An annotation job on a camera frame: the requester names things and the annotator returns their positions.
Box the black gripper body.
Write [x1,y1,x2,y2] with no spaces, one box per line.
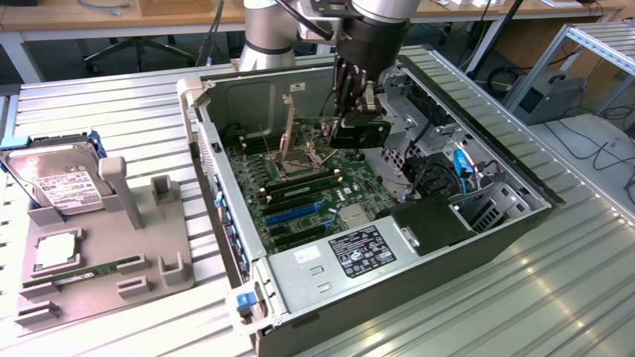
[335,16,413,70]

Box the graphics card with black cooler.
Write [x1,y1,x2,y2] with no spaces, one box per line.
[278,92,393,165]

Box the silver disk bay cage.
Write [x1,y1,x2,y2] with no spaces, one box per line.
[365,61,502,204]

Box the metal socket cover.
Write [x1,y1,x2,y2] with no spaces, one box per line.
[305,139,339,168]

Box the thin locking lever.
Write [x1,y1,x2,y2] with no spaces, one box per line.
[258,124,274,159]

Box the black RAM slot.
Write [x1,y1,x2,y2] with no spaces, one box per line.
[245,133,317,153]
[258,165,338,189]
[239,123,313,141]
[242,129,315,149]
[262,172,343,197]
[242,126,314,145]
[259,168,341,193]

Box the CPU socket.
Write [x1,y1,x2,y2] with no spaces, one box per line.
[267,147,323,183]

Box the green motherboard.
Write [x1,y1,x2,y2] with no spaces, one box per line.
[226,120,398,257]

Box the white box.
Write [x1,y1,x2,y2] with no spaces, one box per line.
[437,0,498,8]

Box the green RAM stick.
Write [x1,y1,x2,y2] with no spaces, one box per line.
[22,256,143,289]
[266,175,345,202]

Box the silver chipset heatsink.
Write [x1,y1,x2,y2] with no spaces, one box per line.
[339,206,371,228]

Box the long black expansion slot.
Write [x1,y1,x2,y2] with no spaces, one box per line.
[274,231,331,250]
[270,222,327,242]
[261,196,322,217]

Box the blue expansion slot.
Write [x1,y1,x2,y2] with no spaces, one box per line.
[265,207,319,228]

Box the black plastic shroud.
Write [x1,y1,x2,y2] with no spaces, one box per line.
[377,196,481,257]

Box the grey equipment box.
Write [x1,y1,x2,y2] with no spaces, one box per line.
[510,72,590,126]

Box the open black PC case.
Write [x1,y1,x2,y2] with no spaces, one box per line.
[177,54,568,357]

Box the grey power supply unit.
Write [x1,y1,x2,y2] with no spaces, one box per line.
[255,215,423,317]

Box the wooden desk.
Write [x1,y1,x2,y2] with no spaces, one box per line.
[0,0,626,85]

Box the blue case latch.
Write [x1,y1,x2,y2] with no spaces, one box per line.
[233,292,258,312]

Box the grey parts rack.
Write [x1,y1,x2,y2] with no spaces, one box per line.
[13,155,198,338]

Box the hard disk in blue caddy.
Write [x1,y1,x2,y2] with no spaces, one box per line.
[0,128,110,216]

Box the silver CPU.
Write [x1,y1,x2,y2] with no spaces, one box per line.
[34,234,83,272]

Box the black data wire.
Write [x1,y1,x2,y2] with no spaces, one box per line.
[319,89,342,118]

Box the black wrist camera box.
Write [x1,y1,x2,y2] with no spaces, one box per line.
[303,0,358,19]

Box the black power cable bundle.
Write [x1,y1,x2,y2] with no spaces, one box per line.
[402,143,461,198]

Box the coiled black cable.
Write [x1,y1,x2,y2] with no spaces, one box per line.
[487,65,518,93]

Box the blue data wire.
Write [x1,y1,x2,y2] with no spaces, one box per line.
[453,147,474,195]

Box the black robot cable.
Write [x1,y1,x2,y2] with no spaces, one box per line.
[197,0,223,68]

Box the aluminium frame table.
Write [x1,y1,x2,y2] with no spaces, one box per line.
[503,20,635,120]

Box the black floor cable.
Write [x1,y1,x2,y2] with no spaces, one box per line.
[543,120,635,173]

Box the light blue network cable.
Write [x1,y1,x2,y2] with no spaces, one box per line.
[77,0,134,16]

